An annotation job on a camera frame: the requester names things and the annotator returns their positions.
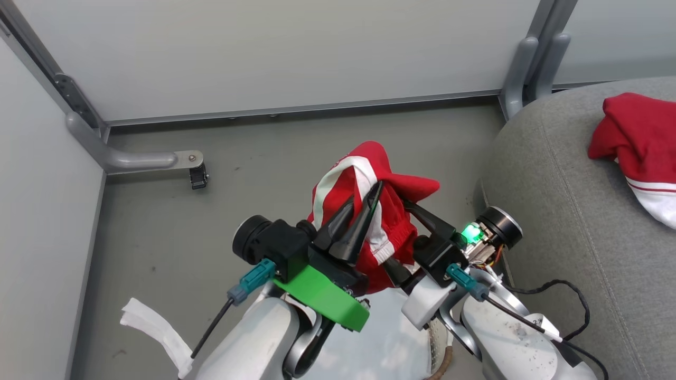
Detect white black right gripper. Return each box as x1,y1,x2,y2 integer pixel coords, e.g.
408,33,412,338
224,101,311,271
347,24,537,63
383,198,458,331

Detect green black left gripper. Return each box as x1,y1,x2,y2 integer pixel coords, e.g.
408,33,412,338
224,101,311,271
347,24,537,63
273,180,384,333

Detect red shorts with white stripe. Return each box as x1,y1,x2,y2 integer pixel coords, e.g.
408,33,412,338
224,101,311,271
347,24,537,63
307,140,441,295

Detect red white sports jersey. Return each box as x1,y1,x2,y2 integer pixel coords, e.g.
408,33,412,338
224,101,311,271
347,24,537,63
588,92,676,231

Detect grey fabric sofa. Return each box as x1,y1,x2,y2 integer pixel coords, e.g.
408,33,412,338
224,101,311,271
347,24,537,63
480,77,676,380

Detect white basket with brown rim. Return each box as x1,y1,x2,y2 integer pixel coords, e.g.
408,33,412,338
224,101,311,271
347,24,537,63
421,316,456,380

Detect black caster wheel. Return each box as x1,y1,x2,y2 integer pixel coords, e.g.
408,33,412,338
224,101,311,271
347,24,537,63
189,163,209,191

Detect white fabric strip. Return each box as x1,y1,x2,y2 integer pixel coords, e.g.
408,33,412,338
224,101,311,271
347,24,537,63
119,298,194,379

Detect grey metal partition foot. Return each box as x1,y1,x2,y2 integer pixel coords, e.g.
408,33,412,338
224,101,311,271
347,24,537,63
65,111,204,173

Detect black cable with teal connector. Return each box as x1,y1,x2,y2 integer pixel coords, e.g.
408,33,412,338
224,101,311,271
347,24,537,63
446,263,564,344
190,258,277,360

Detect grey aluminium panel rail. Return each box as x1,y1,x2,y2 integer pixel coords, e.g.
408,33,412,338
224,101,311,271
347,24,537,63
105,90,502,127

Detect thin black looping cable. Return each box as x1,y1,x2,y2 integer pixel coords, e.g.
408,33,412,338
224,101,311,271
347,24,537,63
501,279,609,380

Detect grey partition post foot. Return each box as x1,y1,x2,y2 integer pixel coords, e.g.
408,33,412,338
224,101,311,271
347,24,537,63
525,33,572,102
500,36,540,120

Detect grey aluminium partition post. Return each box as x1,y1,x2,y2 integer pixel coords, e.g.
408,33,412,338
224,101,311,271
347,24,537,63
520,0,579,42

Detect dark grey hinge bracket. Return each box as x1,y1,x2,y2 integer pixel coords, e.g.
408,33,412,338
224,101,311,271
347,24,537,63
53,73,102,130

